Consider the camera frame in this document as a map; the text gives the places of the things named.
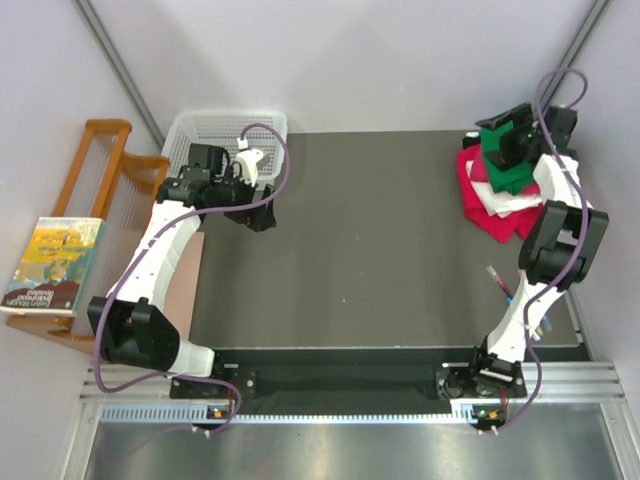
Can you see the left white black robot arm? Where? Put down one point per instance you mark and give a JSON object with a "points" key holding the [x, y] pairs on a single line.
{"points": [[130, 322]]}

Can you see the white plastic basket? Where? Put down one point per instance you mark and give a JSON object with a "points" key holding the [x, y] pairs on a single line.
{"points": [[222, 128]]}

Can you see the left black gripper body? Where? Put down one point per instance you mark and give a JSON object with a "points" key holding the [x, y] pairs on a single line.
{"points": [[251, 212]]}

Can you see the red marker pen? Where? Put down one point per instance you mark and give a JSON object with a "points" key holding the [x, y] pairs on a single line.
{"points": [[499, 281]]}

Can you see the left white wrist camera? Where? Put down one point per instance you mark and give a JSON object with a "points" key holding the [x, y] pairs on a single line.
{"points": [[249, 161]]}

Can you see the paperback book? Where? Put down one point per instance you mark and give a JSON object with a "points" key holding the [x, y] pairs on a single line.
{"points": [[54, 270]]}

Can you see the wooden rack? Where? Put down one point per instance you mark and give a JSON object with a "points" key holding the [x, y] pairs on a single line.
{"points": [[104, 181]]}

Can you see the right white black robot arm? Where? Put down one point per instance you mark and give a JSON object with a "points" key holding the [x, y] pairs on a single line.
{"points": [[559, 250]]}

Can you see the grey slotted cable duct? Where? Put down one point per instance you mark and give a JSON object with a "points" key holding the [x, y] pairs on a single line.
{"points": [[209, 414]]}

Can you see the green t shirt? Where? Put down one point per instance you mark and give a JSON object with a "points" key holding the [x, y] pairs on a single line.
{"points": [[503, 178]]}

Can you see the pink red folded shirt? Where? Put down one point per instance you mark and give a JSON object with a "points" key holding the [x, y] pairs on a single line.
{"points": [[478, 172]]}

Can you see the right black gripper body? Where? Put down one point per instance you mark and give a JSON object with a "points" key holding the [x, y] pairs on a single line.
{"points": [[514, 144]]}

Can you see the white folded shirt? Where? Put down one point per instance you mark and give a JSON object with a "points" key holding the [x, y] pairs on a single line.
{"points": [[504, 204]]}

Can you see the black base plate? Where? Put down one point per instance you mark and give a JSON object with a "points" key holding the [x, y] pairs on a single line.
{"points": [[338, 381]]}

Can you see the red bottom shirt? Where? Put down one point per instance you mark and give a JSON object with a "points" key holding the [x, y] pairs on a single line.
{"points": [[500, 229]]}

